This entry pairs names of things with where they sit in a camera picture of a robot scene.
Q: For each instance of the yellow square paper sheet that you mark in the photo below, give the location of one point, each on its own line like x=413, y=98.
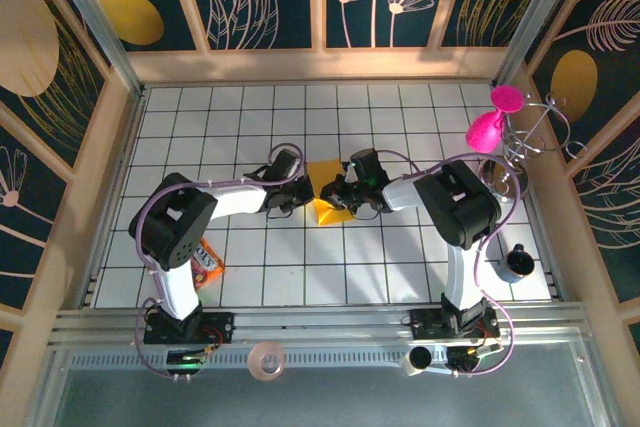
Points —
x=330, y=217

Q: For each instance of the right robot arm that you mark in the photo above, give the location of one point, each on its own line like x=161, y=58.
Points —
x=457, y=204

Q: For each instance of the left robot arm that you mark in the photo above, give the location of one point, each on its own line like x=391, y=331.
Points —
x=170, y=227

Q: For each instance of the red orange snack bag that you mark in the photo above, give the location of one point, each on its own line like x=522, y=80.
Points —
x=210, y=267

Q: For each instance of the pink plastic goblet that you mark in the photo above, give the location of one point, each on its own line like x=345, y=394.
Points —
x=482, y=134

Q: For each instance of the perforated metal strip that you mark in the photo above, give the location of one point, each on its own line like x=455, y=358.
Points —
x=340, y=359

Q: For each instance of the pink tape roll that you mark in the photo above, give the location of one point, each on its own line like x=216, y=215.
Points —
x=267, y=361

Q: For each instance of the black mug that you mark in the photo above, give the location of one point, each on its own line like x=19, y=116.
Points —
x=520, y=264

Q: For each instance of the black controller board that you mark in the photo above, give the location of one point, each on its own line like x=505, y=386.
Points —
x=185, y=361
x=470, y=359

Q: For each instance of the grey metal shelf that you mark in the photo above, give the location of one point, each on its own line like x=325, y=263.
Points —
x=325, y=397

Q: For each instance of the aluminium front rail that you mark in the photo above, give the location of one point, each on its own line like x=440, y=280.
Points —
x=325, y=319

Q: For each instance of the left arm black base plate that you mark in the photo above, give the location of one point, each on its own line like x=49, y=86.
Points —
x=220, y=327

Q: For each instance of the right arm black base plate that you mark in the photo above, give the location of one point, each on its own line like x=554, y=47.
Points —
x=425, y=324

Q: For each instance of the aluminium side rail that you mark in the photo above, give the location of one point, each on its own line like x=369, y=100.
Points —
x=114, y=197

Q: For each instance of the white cup on rail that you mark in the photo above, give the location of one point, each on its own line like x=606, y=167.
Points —
x=419, y=359

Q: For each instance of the aluminium frame post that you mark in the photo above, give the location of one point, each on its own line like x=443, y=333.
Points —
x=92, y=12
x=537, y=12

